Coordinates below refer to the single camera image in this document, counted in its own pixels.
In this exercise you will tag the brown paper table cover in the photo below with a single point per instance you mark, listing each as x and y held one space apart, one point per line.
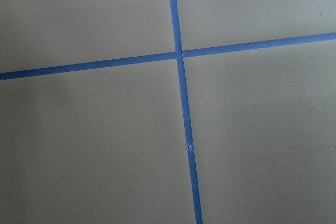
167 111

